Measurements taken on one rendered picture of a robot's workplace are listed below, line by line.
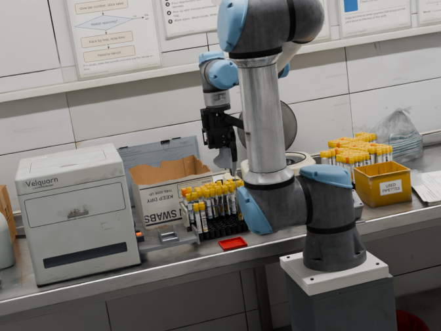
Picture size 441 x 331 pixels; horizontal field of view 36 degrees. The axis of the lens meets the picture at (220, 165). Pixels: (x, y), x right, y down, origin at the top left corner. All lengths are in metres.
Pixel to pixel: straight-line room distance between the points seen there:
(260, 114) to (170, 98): 1.00
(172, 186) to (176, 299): 0.63
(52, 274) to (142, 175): 0.67
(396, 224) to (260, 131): 0.69
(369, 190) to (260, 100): 0.72
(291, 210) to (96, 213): 0.55
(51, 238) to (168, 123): 0.79
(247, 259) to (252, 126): 0.52
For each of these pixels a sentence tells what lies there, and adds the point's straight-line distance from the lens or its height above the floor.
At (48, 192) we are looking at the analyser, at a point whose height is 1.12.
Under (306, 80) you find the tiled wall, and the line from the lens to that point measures 2.55.
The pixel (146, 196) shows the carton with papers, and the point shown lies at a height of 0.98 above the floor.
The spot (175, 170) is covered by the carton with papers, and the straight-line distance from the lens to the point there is 2.39.
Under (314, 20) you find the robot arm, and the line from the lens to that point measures 1.46.
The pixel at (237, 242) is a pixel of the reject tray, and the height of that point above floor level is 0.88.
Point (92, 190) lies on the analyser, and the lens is 1.79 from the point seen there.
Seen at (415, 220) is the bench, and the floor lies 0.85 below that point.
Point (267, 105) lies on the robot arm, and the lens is 1.45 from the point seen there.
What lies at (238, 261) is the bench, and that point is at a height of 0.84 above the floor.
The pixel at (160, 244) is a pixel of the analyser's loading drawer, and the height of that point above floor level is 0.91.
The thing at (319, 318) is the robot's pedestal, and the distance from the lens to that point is 1.57.
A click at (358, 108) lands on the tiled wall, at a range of 2.65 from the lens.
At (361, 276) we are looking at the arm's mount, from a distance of 1.57.
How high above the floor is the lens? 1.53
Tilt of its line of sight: 13 degrees down
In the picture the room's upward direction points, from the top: 8 degrees counter-clockwise
